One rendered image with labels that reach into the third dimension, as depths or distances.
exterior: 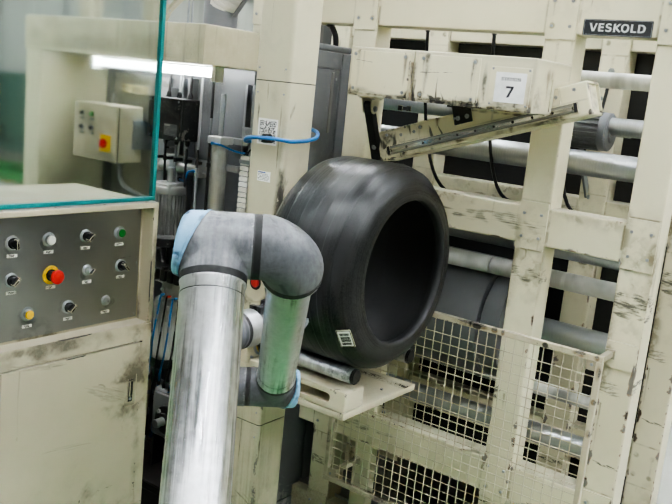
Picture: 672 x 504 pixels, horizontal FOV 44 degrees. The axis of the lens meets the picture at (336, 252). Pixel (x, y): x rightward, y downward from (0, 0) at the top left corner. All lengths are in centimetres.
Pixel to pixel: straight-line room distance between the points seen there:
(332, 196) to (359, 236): 14
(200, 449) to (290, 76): 135
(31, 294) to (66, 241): 17
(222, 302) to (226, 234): 12
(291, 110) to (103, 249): 68
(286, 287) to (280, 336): 21
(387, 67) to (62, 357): 124
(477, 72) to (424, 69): 17
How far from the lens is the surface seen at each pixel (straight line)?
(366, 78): 257
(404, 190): 222
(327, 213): 213
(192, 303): 139
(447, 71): 242
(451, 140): 256
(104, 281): 254
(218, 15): 302
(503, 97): 234
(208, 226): 142
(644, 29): 255
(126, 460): 275
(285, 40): 243
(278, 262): 142
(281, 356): 173
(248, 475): 271
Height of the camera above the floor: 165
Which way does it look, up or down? 11 degrees down
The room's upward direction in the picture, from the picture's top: 6 degrees clockwise
